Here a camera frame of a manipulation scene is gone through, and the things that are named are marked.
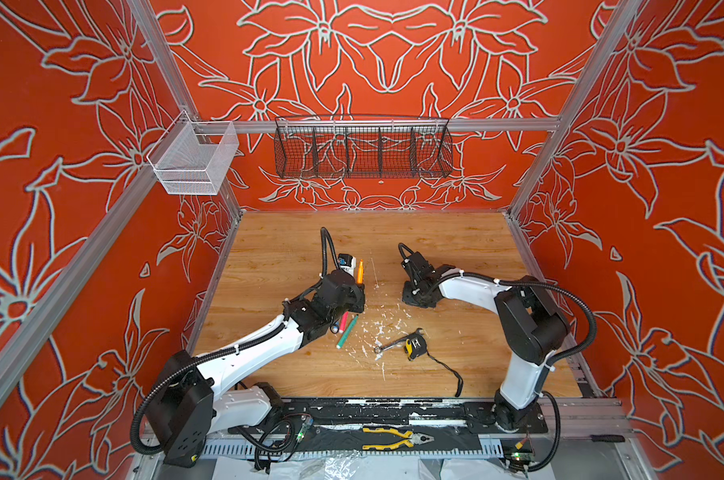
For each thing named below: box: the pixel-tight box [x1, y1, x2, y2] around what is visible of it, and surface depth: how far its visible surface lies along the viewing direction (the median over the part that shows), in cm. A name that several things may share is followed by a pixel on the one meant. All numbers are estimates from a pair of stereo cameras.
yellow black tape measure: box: [404, 334, 427, 361], surface depth 84 cm
